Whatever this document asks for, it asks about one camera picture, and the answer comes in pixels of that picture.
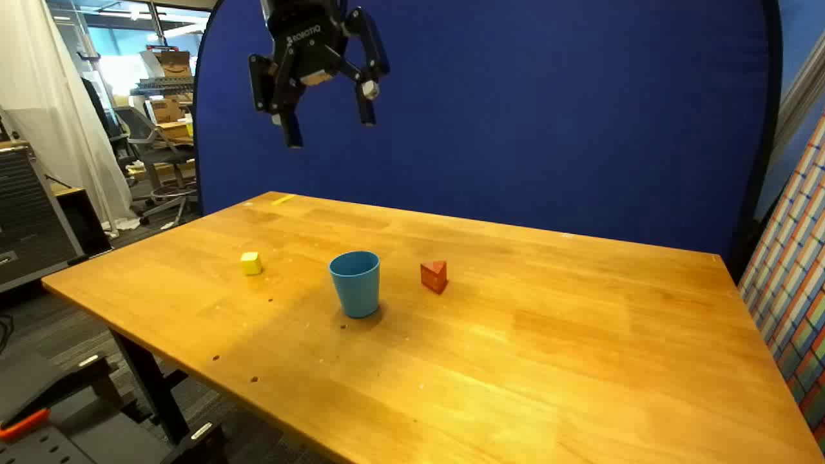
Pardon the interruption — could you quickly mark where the black office chair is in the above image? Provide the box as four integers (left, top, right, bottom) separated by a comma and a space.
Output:
111, 102, 185, 219

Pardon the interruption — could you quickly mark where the red wooden wedge block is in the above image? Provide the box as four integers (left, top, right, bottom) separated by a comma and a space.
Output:
418, 257, 452, 297

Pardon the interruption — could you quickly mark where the colourful checkered panel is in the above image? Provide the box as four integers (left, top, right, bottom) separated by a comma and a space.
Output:
737, 112, 825, 447

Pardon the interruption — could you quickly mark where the yellow wooden block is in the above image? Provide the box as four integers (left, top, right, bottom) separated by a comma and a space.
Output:
237, 250, 266, 279

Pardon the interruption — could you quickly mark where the light blue plastic cup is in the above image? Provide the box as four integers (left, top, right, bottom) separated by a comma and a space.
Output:
327, 248, 383, 322

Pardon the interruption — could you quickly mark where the orange handled tool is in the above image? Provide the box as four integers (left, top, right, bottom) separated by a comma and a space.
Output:
0, 405, 51, 444

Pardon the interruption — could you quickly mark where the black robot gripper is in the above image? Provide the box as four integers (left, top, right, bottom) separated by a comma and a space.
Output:
247, 0, 393, 148

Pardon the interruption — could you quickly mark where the black table leg frame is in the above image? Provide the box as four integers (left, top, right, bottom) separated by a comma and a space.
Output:
109, 328, 226, 464

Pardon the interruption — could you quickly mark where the metal storage shelf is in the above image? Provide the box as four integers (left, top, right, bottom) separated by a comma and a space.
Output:
126, 44, 202, 215

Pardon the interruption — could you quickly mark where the blue fabric backdrop screen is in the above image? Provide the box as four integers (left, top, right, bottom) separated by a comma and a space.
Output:
190, 0, 783, 279

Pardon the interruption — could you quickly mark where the white curtain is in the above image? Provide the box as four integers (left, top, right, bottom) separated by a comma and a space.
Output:
0, 0, 142, 236

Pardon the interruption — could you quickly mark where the black equipment case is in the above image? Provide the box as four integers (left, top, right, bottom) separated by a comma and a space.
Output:
0, 141, 87, 294

